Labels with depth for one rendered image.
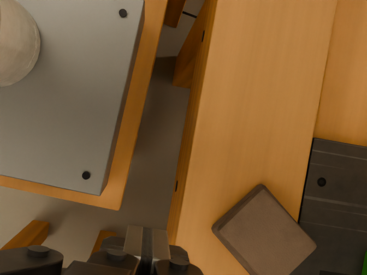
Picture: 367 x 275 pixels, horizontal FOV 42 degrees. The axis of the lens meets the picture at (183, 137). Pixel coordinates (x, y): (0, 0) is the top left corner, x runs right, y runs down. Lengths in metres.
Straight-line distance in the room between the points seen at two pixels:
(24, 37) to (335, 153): 0.36
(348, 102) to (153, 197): 0.94
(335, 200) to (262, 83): 0.16
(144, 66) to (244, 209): 0.21
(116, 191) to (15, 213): 0.94
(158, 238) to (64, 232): 1.35
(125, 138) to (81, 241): 0.93
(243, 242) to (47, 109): 0.25
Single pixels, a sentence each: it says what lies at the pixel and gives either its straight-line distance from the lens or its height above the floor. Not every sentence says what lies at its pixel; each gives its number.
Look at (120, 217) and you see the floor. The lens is 1.47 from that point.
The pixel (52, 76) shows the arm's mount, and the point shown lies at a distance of 0.51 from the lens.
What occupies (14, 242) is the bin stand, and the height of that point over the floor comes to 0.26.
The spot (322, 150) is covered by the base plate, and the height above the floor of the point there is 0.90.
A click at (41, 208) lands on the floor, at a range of 1.50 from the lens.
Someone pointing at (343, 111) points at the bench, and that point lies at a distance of 0.61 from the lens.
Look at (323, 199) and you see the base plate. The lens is 0.59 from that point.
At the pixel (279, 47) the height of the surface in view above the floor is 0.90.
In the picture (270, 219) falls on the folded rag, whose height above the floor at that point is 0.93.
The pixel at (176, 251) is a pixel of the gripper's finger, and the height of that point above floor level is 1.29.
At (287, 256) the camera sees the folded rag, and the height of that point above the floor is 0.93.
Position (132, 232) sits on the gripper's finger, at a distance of 0.16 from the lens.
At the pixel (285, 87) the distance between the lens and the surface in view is 0.57.
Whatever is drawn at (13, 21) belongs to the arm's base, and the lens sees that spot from 0.42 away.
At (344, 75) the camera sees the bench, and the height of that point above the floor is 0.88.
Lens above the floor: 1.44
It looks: 85 degrees down
